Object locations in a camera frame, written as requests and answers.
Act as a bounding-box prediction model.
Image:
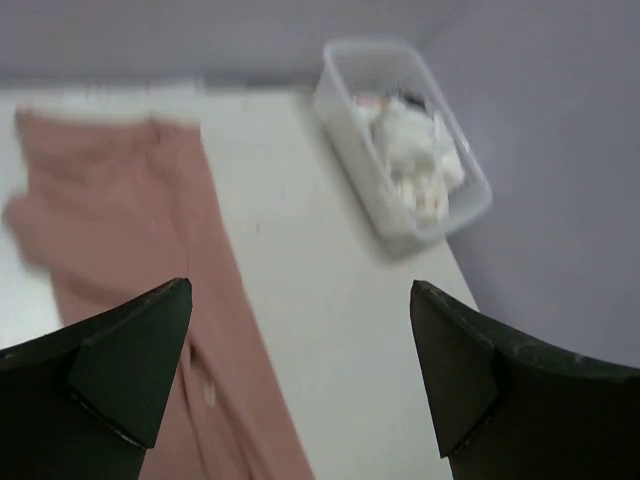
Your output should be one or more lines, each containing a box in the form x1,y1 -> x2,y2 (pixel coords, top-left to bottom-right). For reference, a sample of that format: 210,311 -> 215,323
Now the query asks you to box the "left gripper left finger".
1,278 -> 192,479

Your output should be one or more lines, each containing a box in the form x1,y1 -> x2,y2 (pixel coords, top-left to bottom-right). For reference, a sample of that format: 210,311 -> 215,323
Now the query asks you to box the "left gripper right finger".
410,281 -> 639,479

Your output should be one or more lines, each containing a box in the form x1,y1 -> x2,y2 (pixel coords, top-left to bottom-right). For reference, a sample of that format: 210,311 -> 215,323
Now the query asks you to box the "pink printed t-shirt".
4,110 -> 313,479

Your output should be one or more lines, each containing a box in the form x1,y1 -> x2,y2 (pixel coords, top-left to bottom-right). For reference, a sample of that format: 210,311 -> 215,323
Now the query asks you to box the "white printed t-shirt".
352,91 -> 465,223

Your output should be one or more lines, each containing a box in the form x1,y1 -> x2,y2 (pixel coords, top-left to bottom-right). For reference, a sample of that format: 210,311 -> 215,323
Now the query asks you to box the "white plastic basket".
313,39 -> 493,245

